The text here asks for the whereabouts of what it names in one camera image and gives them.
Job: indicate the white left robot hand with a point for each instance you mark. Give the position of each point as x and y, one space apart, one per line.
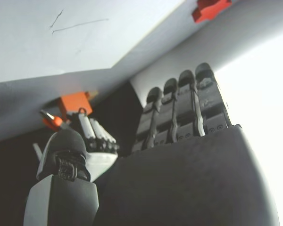
179 183

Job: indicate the white square board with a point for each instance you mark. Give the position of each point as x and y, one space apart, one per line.
61 51

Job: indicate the black and orange utility knife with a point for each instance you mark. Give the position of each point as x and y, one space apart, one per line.
53 121

